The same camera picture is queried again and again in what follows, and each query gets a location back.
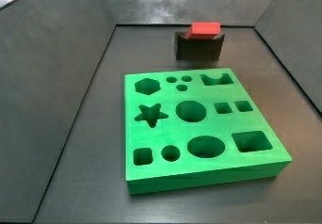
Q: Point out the green shape-sorting board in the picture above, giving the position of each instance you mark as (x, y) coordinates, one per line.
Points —
(195, 132)

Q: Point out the red double-square block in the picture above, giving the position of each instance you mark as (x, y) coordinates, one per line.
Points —
(202, 31)

